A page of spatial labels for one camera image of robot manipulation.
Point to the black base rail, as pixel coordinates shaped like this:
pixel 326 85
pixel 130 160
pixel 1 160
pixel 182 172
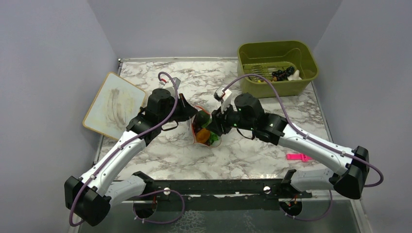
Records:
pixel 215 195

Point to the clear zip bag orange zipper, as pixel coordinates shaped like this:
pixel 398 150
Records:
pixel 193 131

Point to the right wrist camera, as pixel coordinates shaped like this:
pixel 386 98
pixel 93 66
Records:
pixel 224 96

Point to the green toy avocado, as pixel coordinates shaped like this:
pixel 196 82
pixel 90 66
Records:
pixel 201 120

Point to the green toy lettuce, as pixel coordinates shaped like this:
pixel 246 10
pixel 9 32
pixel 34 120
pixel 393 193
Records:
pixel 214 140

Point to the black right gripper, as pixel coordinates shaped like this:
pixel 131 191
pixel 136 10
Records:
pixel 216 126

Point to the orange toy fruit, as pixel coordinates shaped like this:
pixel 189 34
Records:
pixel 202 136

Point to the small whiteboard wooden frame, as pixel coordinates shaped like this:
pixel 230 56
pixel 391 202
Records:
pixel 115 104

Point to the green plastic bin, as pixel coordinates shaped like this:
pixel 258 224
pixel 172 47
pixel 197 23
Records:
pixel 288 65

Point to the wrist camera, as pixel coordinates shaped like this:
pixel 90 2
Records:
pixel 224 96
pixel 169 86

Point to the white toy garlic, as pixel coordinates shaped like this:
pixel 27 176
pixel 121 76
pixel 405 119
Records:
pixel 295 76

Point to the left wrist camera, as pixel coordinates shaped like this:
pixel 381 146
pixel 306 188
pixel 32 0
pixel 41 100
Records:
pixel 169 86

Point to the pink plastic clip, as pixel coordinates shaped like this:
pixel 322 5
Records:
pixel 298 157

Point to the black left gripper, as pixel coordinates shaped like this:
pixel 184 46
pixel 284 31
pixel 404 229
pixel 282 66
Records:
pixel 187 110

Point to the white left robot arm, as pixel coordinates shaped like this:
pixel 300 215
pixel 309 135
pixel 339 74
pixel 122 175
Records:
pixel 91 196

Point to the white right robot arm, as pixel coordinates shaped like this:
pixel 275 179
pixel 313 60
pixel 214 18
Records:
pixel 346 169

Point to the dark blue toy grapes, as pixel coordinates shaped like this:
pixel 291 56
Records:
pixel 281 75

